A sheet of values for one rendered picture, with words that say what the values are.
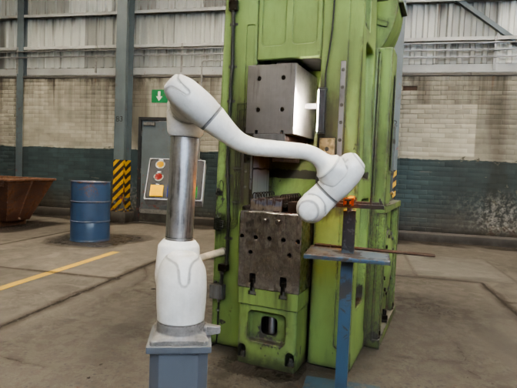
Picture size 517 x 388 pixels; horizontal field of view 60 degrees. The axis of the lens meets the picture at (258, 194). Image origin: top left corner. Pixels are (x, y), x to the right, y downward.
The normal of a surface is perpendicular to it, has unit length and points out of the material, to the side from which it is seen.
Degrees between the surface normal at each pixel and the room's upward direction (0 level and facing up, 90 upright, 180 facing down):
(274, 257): 90
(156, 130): 90
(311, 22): 90
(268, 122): 90
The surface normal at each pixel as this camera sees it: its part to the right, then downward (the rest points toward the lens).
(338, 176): -0.04, 0.19
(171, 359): 0.13, 0.06
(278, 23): -0.40, 0.04
